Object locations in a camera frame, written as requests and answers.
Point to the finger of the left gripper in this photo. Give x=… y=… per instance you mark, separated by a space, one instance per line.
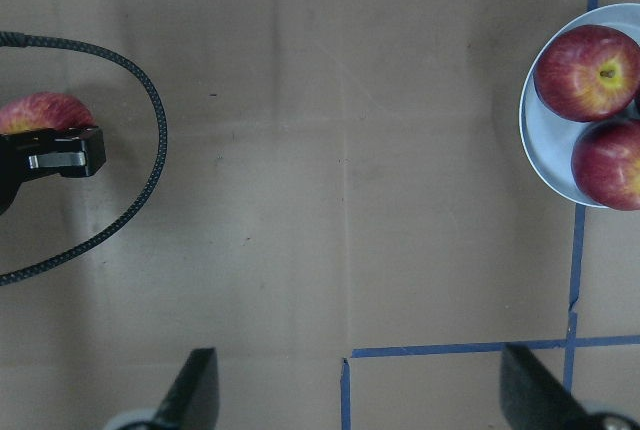
x=35 y=154

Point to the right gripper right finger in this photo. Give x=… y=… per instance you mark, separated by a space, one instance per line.
x=531 y=398

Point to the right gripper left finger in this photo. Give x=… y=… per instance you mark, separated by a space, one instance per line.
x=192 y=401

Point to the red yellow apple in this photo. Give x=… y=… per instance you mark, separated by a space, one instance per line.
x=45 y=110

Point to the red plate apple front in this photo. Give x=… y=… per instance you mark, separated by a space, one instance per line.
x=605 y=163

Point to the red plate apple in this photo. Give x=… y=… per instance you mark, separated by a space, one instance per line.
x=589 y=73
x=605 y=163

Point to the light blue plate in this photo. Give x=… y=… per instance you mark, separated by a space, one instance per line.
x=547 y=138

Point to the red plate apple back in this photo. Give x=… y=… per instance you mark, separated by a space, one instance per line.
x=589 y=73

